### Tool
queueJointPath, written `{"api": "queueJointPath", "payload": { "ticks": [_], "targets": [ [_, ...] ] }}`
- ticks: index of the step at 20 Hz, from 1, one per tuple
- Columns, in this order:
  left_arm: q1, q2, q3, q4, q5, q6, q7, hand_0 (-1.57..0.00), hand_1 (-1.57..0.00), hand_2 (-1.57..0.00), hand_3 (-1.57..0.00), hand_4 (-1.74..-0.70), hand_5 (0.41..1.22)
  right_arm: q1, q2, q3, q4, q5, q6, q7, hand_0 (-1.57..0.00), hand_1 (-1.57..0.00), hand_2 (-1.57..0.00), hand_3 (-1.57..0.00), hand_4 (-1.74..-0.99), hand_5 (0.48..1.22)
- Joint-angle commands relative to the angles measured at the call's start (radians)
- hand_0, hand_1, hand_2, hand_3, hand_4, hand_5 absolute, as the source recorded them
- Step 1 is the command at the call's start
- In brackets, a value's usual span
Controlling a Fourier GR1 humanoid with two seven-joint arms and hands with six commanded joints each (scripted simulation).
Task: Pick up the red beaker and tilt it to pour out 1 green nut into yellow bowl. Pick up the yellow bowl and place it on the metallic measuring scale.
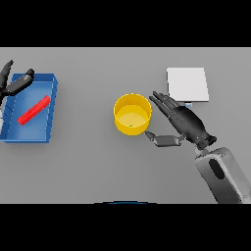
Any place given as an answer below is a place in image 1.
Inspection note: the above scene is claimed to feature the red beaker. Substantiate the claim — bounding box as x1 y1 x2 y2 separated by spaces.
17 94 52 126

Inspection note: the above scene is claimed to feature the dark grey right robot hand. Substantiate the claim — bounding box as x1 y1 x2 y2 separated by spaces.
144 90 218 152

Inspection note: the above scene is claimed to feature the pale square measuring scale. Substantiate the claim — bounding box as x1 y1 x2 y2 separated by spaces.
166 67 210 109

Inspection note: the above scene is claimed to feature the yellow bowl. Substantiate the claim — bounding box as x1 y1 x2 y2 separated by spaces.
113 93 153 136

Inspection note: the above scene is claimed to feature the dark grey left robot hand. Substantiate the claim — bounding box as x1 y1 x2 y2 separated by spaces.
0 59 35 106

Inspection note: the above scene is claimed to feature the blue tray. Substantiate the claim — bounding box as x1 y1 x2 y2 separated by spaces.
0 73 59 144

